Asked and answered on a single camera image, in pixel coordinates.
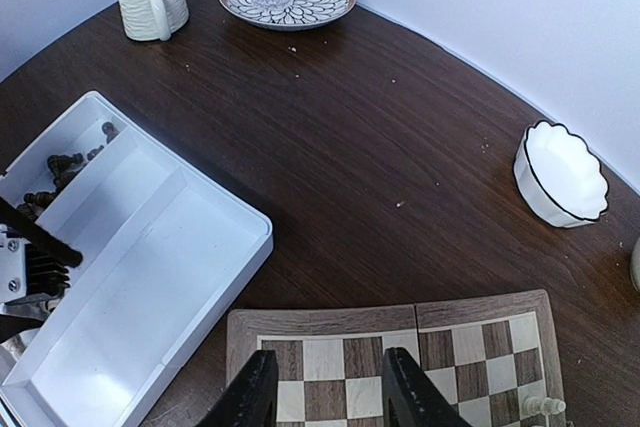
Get white scalloped bowl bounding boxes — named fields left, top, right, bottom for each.
left=513, top=120, right=609, bottom=229

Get cream round bowl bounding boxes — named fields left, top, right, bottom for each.
left=629, top=239, right=640, bottom=292

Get wooden chess board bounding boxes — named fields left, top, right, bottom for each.
left=226, top=290, right=567, bottom=426

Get white plastic tray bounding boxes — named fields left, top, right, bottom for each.
left=1, top=91, right=273, bottom=426

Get cream ceramic mug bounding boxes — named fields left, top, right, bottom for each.
left=118, top=0, right=189, bottom=42

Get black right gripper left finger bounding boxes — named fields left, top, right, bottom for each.
left=197, top=350, right=279, bottom=427

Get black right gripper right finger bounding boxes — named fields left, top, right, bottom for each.
left=382, top=347, right=470, bottom=427

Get dark chess pieces pile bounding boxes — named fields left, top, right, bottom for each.
left=1, top=111, right=126, bottom=221

